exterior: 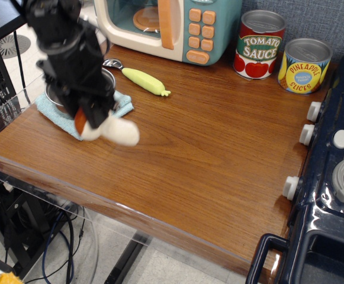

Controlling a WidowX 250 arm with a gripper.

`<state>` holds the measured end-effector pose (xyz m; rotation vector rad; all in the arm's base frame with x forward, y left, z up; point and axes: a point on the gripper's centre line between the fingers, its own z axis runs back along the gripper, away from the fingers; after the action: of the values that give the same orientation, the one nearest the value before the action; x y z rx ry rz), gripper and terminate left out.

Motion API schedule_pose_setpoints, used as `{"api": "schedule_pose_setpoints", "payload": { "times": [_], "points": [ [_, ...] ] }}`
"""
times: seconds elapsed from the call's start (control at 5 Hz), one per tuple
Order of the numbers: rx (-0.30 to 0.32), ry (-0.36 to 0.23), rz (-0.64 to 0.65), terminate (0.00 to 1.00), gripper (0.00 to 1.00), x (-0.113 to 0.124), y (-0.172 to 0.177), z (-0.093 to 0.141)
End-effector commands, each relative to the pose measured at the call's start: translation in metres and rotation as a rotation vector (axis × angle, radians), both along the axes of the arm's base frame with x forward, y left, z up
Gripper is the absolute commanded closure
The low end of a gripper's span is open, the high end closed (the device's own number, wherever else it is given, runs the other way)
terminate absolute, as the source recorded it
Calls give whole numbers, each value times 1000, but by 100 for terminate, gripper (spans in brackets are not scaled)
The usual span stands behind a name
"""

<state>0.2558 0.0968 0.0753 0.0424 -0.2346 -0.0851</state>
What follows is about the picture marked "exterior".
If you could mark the plush brown white mushroom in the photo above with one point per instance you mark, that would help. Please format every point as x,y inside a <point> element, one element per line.
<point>117,130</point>

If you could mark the black table leg frame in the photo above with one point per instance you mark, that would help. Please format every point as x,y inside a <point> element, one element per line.
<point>26,226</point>

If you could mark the green handled metal spoon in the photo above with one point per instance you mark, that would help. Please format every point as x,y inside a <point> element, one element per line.
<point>140,78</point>

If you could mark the pineapple slices can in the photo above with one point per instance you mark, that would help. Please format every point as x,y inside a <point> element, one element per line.
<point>304,65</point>

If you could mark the white stove knob middle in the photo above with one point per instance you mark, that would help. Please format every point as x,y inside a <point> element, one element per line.
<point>306,134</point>

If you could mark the tomato sauce can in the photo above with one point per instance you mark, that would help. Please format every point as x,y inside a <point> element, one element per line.
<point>260,36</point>

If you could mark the white stove knob upper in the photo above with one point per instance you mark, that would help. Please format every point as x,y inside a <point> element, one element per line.
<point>313,111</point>

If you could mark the white stove knob lower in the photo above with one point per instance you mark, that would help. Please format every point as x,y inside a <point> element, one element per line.
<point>290,187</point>

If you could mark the stainless steel pot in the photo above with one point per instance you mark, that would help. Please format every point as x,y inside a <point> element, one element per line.
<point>52,97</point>

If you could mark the clear acrylic table guard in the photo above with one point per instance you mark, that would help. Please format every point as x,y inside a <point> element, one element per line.
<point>11,111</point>

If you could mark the white stove knob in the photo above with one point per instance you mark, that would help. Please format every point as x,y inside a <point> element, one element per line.
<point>306,134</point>
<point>313,111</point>
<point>290,187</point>

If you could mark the toy teal cream microwave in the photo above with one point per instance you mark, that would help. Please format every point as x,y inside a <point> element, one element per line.
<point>195,32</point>

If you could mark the dark blue toy stove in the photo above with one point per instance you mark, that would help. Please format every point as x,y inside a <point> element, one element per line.
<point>313,251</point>

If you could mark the light blue folded cloth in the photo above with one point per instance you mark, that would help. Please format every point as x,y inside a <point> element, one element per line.
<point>66,123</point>

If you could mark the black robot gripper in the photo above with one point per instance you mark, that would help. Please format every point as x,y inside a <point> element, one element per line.
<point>74,59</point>

